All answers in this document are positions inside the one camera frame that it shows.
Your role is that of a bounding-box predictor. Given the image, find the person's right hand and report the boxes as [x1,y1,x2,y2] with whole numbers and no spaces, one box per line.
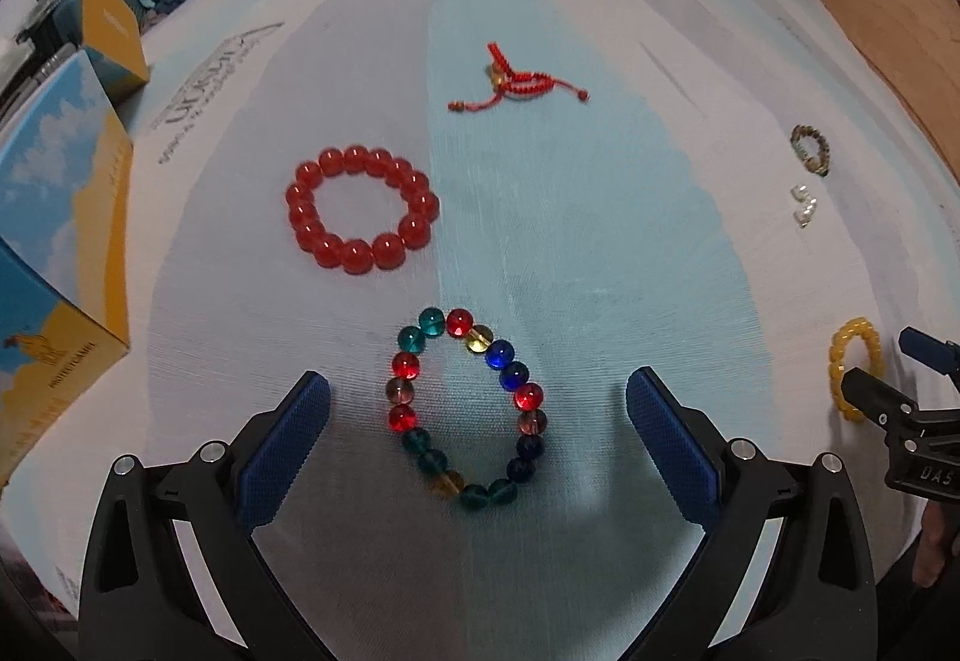
[916,502,960,588]

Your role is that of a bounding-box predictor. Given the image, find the white bead bracelet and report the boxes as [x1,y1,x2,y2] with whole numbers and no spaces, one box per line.
[787,182,820,229]

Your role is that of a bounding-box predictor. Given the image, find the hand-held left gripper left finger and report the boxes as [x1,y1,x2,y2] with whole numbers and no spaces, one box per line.
[79,370,353,661]

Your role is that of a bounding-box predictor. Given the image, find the red bead bracelet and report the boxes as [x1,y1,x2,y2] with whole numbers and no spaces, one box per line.
[285,143,441,276]

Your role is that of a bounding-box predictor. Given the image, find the brown bead bracelet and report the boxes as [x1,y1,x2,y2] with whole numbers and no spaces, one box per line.
[790,122,833,177]

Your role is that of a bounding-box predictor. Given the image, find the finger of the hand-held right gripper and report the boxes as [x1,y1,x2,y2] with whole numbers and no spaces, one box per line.
[898,326,960,396]
[838,367,920,433]

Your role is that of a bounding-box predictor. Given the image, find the blue and yellow cardboard box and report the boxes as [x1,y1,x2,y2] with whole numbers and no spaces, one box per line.
[0,0,151,491]

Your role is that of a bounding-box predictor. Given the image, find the yellow bead bracelet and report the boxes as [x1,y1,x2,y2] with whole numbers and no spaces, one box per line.
[827,317,886,422]

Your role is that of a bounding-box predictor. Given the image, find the red braided cord bracelet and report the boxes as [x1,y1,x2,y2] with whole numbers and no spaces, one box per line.
[448,41,592,113]

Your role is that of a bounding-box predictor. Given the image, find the multicolour glass bead bracelet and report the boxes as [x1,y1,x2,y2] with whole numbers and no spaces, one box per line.
[385,306,548,504]

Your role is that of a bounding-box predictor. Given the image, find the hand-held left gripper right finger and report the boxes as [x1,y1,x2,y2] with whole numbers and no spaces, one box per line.
[622,367,878,661]

